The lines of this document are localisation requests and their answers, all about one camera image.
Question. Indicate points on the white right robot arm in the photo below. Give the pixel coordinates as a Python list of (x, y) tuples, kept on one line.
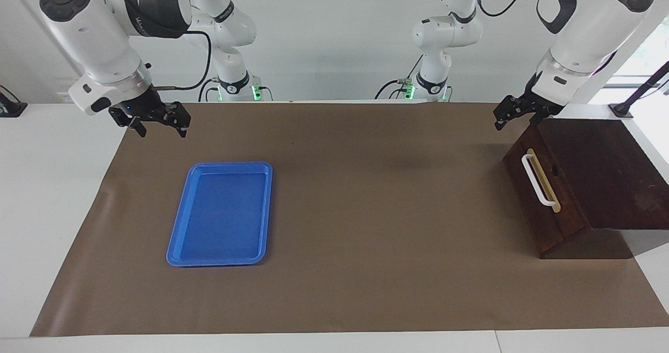
[(94, 34)]

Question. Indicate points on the brown paper table mat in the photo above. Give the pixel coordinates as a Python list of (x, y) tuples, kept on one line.
[(366, 212)]

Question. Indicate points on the white wall power outlet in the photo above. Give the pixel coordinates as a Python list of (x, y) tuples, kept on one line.
[(64, 98)]

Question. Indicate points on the black desk clamp base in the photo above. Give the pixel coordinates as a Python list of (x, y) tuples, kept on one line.
[(10, 107)]

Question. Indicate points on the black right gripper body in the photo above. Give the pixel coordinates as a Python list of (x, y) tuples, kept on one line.
[(141, 107)]

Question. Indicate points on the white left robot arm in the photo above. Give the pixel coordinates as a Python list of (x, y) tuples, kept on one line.
[(585, 29)]

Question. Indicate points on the dark wooden drawer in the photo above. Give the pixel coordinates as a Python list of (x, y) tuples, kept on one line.
[(528, 196)]

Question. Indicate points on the blue plastic tray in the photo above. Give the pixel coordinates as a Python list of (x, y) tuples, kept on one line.
[(219, 217)]

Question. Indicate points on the black clamp stand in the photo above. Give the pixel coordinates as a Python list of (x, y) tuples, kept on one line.
[(640, 91)]

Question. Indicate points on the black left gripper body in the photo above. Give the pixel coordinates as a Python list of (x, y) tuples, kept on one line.
[(538, 99)]

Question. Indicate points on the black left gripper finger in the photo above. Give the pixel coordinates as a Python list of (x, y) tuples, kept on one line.
[(538, 117), (509, 107)]

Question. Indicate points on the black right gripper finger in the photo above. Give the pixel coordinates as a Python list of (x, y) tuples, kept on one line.
[(138, 125), (180, 115)]

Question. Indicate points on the dark wooden drawer cabinet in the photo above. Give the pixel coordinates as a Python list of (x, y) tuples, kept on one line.
[(611, 175)]

